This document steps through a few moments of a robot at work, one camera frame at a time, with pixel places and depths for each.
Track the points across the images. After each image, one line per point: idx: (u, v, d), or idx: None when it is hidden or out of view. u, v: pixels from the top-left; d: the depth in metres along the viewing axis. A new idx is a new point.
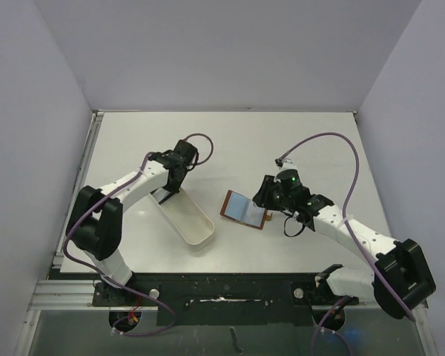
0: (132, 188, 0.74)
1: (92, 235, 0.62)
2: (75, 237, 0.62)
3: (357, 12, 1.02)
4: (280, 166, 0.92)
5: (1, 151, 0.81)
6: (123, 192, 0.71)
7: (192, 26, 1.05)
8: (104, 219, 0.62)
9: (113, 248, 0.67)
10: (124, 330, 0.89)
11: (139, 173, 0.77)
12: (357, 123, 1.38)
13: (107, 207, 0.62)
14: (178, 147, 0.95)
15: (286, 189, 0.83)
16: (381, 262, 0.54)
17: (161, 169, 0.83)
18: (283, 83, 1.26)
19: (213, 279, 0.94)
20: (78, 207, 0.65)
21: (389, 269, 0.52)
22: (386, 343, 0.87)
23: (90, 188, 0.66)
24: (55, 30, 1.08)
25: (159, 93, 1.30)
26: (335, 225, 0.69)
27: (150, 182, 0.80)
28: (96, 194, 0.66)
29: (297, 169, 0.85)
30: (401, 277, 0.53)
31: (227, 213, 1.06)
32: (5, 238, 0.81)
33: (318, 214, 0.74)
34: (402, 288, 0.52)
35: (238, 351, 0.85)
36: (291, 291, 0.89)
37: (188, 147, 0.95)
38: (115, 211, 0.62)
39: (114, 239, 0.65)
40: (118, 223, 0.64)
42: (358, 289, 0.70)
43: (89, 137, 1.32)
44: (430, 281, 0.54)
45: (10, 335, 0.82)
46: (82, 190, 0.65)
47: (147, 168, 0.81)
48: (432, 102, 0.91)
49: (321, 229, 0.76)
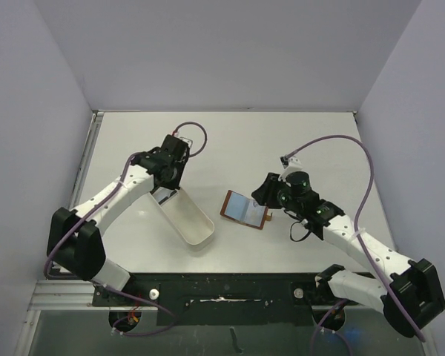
0: (111, 205, 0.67)
1: (72, 259, 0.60)
2: (57, 260, 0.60)
3: (357, 13, 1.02)
4: (285, 165, 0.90)
5: (1, 150, 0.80)
6: (100, 211, 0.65)
7: (192, 26, 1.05)
8: (80, 245, 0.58)
9: (99, 263, 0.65)
10: (124, 330, 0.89)
11: (118, 185, 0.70)
12: (357, 124, 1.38)
13: (82, 231, 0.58)
14: (166, 144, 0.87)
15: (295, 193, 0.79)
16: (395, 284, 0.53)
17: (144, 172, 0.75)
18: (283, 83, 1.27)
19: (212, 279, 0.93)
20: (55, 229, 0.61)
21: (404, 291, 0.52)
22: (387, 343, 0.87)
23: (64, 209, 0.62)
24: (55, 30, 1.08)
25: (159, 93, 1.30)
26: (346, 238, 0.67)
27: (133, 192, 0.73)
28: (71, 216, 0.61)
29: (307, 172, 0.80)
30: (414, 299, 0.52)
31: (227, 213, 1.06)
32: (5, 239, 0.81)
33: (328, 225, 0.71)
34: (414, 309, 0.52)
35: (238, 351, 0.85)
36: (291, 291, 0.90)
37: (175, 143, 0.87)
38: (90, 236, 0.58)
39: (97, 257, 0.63)
40: (97, 243, 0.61)
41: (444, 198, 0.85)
42: (362, 297, 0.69)
43: (89, 137, 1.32)
44: (441, 300, 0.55)
45: (10, 335, 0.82)
46: (57, 213, 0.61)
47: (130, 176, 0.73)
48: (431, 103, 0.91)
49: (329, 239, 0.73)
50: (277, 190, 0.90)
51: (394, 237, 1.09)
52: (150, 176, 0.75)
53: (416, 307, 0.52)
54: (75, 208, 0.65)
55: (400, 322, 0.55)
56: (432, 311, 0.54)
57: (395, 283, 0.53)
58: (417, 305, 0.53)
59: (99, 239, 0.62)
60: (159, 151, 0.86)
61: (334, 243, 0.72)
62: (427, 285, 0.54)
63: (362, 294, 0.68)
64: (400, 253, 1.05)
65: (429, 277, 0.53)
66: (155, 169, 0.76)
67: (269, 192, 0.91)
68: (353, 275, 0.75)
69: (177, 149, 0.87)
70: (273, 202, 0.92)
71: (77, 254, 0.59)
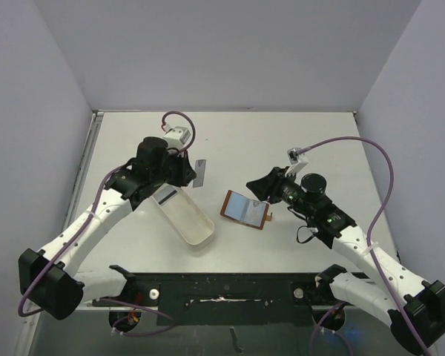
0: (81, 242, 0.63)
1: (46, 300, 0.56)
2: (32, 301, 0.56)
3: (357, 13, 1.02)
4: (294, 159, 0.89)
5: (1, 150, 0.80)
6: (69, 252, 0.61)
7: (192, 26, 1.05)
8: (51, 288, 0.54)
9: (77, 300, 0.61)
10: (124, 330, 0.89)
11: (89, 217, 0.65)
12: (357, 124, 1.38)
13: (50, 275, 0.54)
14: (139, 156, 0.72)
15: (308, 199, 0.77)
16: (409, 305, 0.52)
17: (118, 198, 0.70)
18: (283, 83, 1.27)
19: (212, 279, 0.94)
20: (24, 272, 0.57)
21: (418, 313, 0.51)
22: (387, 343, 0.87)
23: (31, 251, 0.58)
24: (55, 31, 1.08)
25: (159, 93, 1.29)
26: (359, 254, 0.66)
27: (107, 221, 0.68)
28: (39, 259, 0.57)
29: (325, 178, 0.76)
30: (426, 320, 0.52)
31: (227, 213, 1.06)
32: (4, 239, 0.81)
33: (339, 236, 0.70)
34: (424, 329, 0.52)
35: (238, 351, 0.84)
36: (291, 291, 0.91)
37: (151, 152, 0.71)
38: (61, 280, 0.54)
39: (74, 294, 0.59)
40: (70, 282, 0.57)
41: None
42: (363, 302, 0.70)
43: (89, 137, 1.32)
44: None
45: (10, 336, 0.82)
46: (24, 256, 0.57)
47: (102, 205, 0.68)
48: (432, 103, 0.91)
49: (339, 251, 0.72)
50: (282, 186, 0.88)
51: (394, 237, 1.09)
52: (126, 201, 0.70)
53: (426, 328, 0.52)
54: (42, 248, 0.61)
55: (406, 340, 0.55)
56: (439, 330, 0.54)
57: (409, 304, 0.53)
58: (427, 326, 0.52)
59: (71, 279, 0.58)
60: (134, 162, 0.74)
61: (344, 254, 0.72)
62: (437, 306, 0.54)
63: (362, 299, 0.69)
64: (401, 253, 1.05)
65: (443, 300, 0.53)
66: (126, 196, 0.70)
67: (273, 187, 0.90)
68: (356, 281, 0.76)
69: (157, 157, 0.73)
70: (275, 196, 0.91)
71: (50, 297, 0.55)
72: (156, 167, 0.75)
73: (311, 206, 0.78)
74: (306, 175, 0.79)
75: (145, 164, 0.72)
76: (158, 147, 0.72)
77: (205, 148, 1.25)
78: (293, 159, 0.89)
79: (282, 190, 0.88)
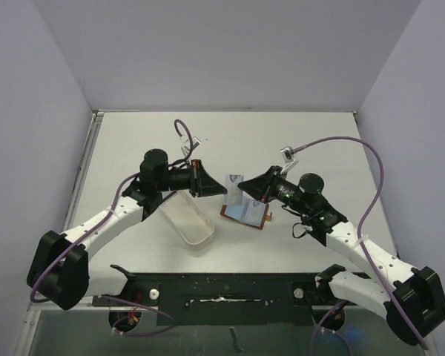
0: (100, 232, 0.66)
1: (55, 285, 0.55)
2: (39, 285, 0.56)
3: (357, 12, 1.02)
4: (288, 156, 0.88)
5: (1, 150, 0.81)
6: (90, 237, 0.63)
7: (191, 26, 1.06)
8: (66, 269, 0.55)
9: (78, 294, 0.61)
10: (124, 330, 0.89)
11: (108, 213, 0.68)
12: (357, 124, 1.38)
13: (70, 255, 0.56)
14: (142, 172, 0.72)
15: (305, 198, 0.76)
16: (399, 292, 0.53)
17: (135, 204, 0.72)
18: (283, 83, 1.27)
19: (213, 279, 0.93)
20: (41, 254, 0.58)
21: (408, 299, 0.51)
22: (387, 343, 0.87)
23: (53, 232, 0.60)
24: (55, 32, 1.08)
25: (159, 93, 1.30)
26: (350, 246, 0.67)
27: (124, 221, 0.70)
28: (59, 240, 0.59)
29: (322, 177, 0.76)
30: (418, 307, 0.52)
31: (227, 213, 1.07)
32: (5, 239, 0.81)
33: (331, 231, 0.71)
34: (418, 317, 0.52)
35: (238, 351, 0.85)
36: (291, 291, 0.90)
37: (153, 170, 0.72)
38: (78, 261, 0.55)
39: (82, 282, 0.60)
40: (84, 268, 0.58)
41: None
42: (361, 299, 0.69)
43: (90, 137, 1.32)
44: (444, 308, 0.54)
45: (10, 336, 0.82)
46: (45, 237, 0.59)
47: (120, 205, 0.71)
48: (432, 102, 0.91)
49: (332, 246, 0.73)
50: (279, 185, 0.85)
51: (394, 237, 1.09)
52: (141, 208, 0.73)
53: (420, 316, 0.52)
54: (64, 232, 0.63)
55: (402, 331, 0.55)
56: (435, 319, 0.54)
57: (399, 291, 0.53)
58: (420, 314, 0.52)
59: (86, 265, 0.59)
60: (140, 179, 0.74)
61: (336, 250, 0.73)
62: (429, 294, 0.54)
63: (361, 296, 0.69)
64: (401, 253, 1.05)
65: (432, 285, 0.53)
66: (141, 206, 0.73)
67: (270, 186, 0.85)
68: (354, 279, 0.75)
69: (159, 172, 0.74)
70: (271, 196, 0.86)
71: (61, 280, 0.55)
72: (160, 179, 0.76)
73: (304, 204, 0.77)
74: (304, 174, 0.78)
75: (150, 179, 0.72)
76: (159, 163, 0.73)
77: (205, 147, 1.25)
78: (288, 156, 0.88)
79: (279, 190, 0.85)
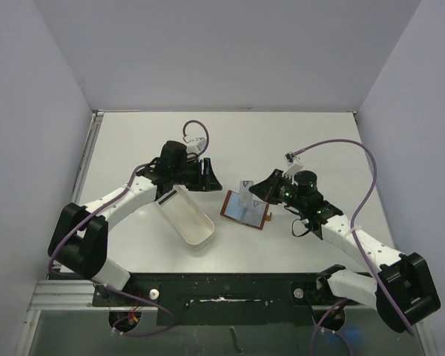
0: (118, 206, 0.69)
1: (76, 254, 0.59)
2: (58, 256, 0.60)
3: (357, 13, 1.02)
4: (291, 161, 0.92)
5: (1, 151, 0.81)
6: (109, 209, 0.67)
7: (192, 26, 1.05)
8: (87, 238, 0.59)
9: (99, 267, 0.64)
10: (124, 330, 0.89)
11: (124, 190, 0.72)
12: (357, 124, 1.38)
13: (91, 225, 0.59)
14: (165, 155, 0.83)
15: (301, 193, 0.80)
16: (384, 274, 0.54)
17: (149, 183, 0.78)
18: (283, 83, 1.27)
19: (213, 279, 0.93)
20: (63, 224, 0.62)
21: (393, 280, 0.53)
22: (386, 343, 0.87)
23: (75, 205, 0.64)
24: (55, 31, 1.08)
25: (159, 93, 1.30)
26: (343, 234, 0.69)
27: (138, 199, 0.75)
28: (81, 212, 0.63)
29: (315, 173, 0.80)
30: (403, 291, 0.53)
31: (227, 213, 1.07)
32: (5, 239, 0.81)
33: (326, 223, 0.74)
34: (404, 302, 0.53)
35: (238, 351, 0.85)
36: (291, 291, 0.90)
37: (173, 153, 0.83)
38: (99, 231, 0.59)
39: (100, 257, 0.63)
40: (103, 242, 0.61)
41: (444, 197, 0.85)
42: (357, 292, 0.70)
43: (89, 137, 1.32)
44: (434, 297, 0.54)
45: (10, 336, 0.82)
46: (67, 208, 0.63)
47: (135, 184, 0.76)
48: (432, 102, 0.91)
49: (328, 238, 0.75)
50: (279, 185, 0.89)
51: (394, 237, 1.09)
52: (155, 188, 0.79)
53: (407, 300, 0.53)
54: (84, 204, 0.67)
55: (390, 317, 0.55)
56: (425, 308, 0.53)
57: (384, 273, 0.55)
58: (406, 297, 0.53)
59: (105, 238, 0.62)
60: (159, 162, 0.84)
61: (332, 240, 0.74)
62: (417, 279, 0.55)
63: (357, 288, 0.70)
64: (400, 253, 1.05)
65: (418, 269, 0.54)
66: (156, 184, 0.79)
67: (274, 188, 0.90)
68: (351, 274, 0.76)
69: (177, 159, 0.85)
70: (273, 197, 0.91)
71: (81, 250, 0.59)
72: (175, 166, 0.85)
73: (302, 200, 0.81)
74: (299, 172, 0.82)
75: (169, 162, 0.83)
76: (179, 149, 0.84)
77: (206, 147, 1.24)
78: (291, 161, 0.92)
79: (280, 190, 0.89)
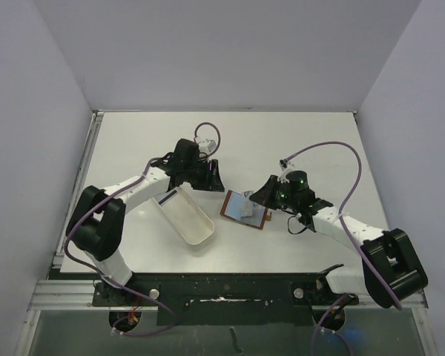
0: (136, 191, 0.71)
1: (93, 235, 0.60)
2: (75, 236, 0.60)
3: (357, 13, 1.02)
4: (285, 167, 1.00)
5: (1, 151, 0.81)
6: (126, 193, 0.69)
7: (192, 26, 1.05)
8: (104, 219, 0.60)
9: (113, 251, 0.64)
10: (124, 330, 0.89)
11: (142, 177, 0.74)
12: (357, 124, 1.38)
13: (110, 206, 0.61)
14: (178, 150, 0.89)
15: (293, 190, 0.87)
16: (367, 246, 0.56)
17: (162, 173, 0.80)
18: (283, 83, 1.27)
19: (213, 279, 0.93)
20: (81, 205, 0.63)
21: (374, 252, 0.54)
22: (386, 343, 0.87)
23: (94, 188, 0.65)
24: (55, 31, 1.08)
25: (159, 93, 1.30)
26: (330, 221, 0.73)
27: (152, 187, 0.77)
28: (99, 195, 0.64)
29: (305, 171, 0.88)
30: (387, 262, 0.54)
31: (227, 213, 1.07)
32: (4, 239, 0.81)
33: (317, 214, 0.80)
34: (389, 274, 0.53)
35: (238, 351, 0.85)
36: (291, 291, 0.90)
37: (188, 148, 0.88)
38: (117, 211, 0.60)
39: (116, 240, 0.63)
40: (119, 224, 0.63)
41: (444, 197, 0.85)
42: (351, 282, 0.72)
43: (90, 137, 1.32)
44: (421, 271, 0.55)
45: (10, 336, 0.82)
46: (87, 190, 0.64)
47: (150, 173, 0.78)
48: (432, 102, 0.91)
49: (320, 228, 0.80)
50: (276, 190, 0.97)
51: None
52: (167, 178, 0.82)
53: (392, 274, 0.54)
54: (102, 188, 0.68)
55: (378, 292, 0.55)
56: (413, 284, 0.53)
57: (368, 245, 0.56)
58: (390, 269, 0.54)
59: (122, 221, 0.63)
60: (170, 156, 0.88)
61: (322, 229, 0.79)
62: (401, 254, 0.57)
63: (348, 277, 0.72)
64: None
65: (400, 242, 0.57)
66: (169, 175, 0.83)
67: (270, 192, 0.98)
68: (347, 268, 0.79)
69: (189, 156, 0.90)
70: (271, 201, 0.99)
71: (99, 230, 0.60)
72: (188, 162, 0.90)
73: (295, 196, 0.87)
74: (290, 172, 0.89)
75: (182, 156, 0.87)
76: (191, 146, 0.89)
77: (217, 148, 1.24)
78: (285, 167, 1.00)
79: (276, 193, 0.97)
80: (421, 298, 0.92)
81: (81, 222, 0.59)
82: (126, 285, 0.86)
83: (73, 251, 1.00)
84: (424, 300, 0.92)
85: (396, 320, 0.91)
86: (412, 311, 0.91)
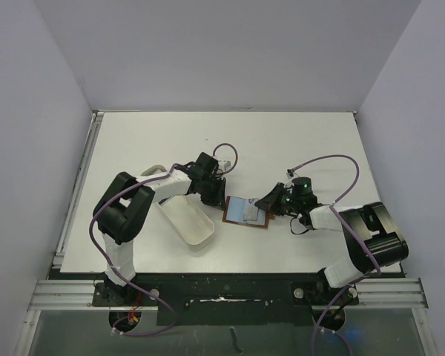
0: (162, 185, 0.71)
1: (119, 216, 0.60)
2: (101, 217, 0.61)
3: (357, 13, 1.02)
4: (291, 176, 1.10)
5: (1, 151, 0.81)
6: (154, 183, 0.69)
7: (191, 27, 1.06)
8: (133, 202, 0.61)
9: (134, 236, 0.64)
10: (124, 330, 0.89)
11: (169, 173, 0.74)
12: (357, 124, 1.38)
13: (140, 191, 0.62)
14: (199, 160, 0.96)
15: (297, 193, 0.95)
16: (351, 219, 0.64)
17: (186, 176, 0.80)
18: (284, 84, 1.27)
19: (213, 279, 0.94)
20: (113, 188, 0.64)
21: (355, 222, 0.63)
22: (386, 343, 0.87)
23: (127, 173, 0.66)
24: (55, 32, 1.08)
25: (159, 93, 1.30)
26: (322, 211, 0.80)
27: (175, 185, 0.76)
28: (131, 180, 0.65)
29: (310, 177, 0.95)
30: (366, 230, 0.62)
31: (228, 218, 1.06)
32: (5, 238, 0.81)
33: (313, 210, 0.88)
34: (367, 237, 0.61)
35: (238, 351, 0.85)
36: (291, 291, 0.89)
37: (209, 160, 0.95)
38: (147, 197, 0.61)
39: (139, 225, 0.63)
40: (146, 211, 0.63)
41: (444, 196, 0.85)
42: (344, 269, 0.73)
43: (90, 137, 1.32)
44: (404, 245, 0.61)
45: (10, 336, 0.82)
46: (121, 175, 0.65)
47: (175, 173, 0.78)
48: (432, 102, 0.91)
49: (317, 223, 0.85)
50: (281, 196, 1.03)
51: None
52: (188, 180, 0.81)
53: (370, 238, 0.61)
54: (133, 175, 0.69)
55: (362, 260, 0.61)
56: (393, 251, 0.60)
57: (351, 217, 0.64)
58: (369, 238, 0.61)
59: (147, 209, 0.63)
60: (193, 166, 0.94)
61: (319, 223, 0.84)
62: (381, 226, 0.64)
63: (343, 263, 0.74)
64: None
65: (380, 216, 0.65)
66: (190, 179, 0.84)
67: (276, 196, 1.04)
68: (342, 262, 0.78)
69: (209, 165, 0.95)
70: (275, 205, 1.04)
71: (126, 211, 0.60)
72: (207, 172, 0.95)
73: (300, 200, 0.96)
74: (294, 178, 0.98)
75: (203, 166, 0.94)
76: (210, 159, 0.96)
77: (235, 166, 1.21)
78: (290, 176, 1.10)
79: (282, 199, 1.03)
80: (421, 299, 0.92)
81: (108, 202, 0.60)
82: (130, 282, 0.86)
83: (71, 251, 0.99)
84: (424, 300, 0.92)
85: (395, 319, 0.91)
86: (412, 311, 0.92)
